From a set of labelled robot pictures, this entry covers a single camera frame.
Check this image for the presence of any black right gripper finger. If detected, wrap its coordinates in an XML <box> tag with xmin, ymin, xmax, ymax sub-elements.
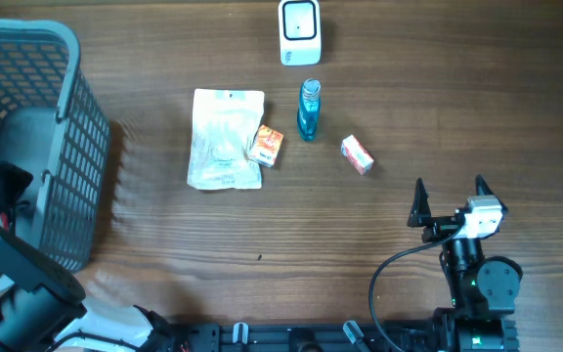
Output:
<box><xmin>407</xmin><ymin>178</ymin><xmax>431</xmax><ymax>228</ymax></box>
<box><xmin>475</xmin><ymin>174</ymin><xmax>508</xmax><ymax>213</ymax></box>

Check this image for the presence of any red white small box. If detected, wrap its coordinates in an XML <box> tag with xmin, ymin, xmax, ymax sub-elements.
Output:
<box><xmin>340</xmin><ymin>135</ymin><xmax>374</xmax><ymax>175</ymax></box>

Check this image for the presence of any blue liquid plastic bottle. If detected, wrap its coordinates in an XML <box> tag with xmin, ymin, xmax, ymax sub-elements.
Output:
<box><xmin>297</xmin><ymin>78</ymin><xmax>322</xmax><ymax>142</ymax></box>

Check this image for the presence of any orange snack packet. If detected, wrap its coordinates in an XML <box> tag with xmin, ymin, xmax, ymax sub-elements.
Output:
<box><xmin>248</xmin><ymin>125</ymin><xmax>283</xmax><ymax>168</ymax></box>

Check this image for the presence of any white plastic pouch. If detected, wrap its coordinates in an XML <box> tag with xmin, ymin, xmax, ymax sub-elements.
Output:
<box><xmin>187</xmin><ymin>88</ymin><xmax>265</xmax><ymax>191</ymax></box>

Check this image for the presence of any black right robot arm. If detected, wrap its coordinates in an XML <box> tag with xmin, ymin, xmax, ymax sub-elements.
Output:
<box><xmin>408</xmin><ymin>175</ymin><xmax>523</xmax><ymax>352</ymax></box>

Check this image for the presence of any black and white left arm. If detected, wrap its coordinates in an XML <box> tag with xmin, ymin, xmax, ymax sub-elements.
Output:
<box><xmin>0</xmin><ymin>162</ymin><xmax>174</xmax><ymax>351</ymax></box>

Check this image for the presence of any white barcode scanner box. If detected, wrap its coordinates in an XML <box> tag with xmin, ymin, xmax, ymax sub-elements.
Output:
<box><xmin>278</xmin><ymin>0</ymin><xmax>322</xmax><ymax>66</ymax></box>

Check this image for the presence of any grey plastic mesh basket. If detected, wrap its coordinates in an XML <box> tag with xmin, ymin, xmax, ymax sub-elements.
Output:
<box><xmin>0</xmin><ymin>19</ymin><xmax>111</xmax><ymax>272</ymax></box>

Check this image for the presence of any black right camera cable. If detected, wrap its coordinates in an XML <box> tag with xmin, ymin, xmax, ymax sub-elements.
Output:
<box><xmin>368</xmin><ymin>224</ymin><xmax>464</xmax><ymax>352</ymax></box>

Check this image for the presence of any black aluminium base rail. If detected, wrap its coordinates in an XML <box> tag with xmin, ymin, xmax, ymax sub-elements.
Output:
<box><xmin>163</xmin><ymin>320</ymin><xmax>520</xmax><ymax>352</ymax></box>

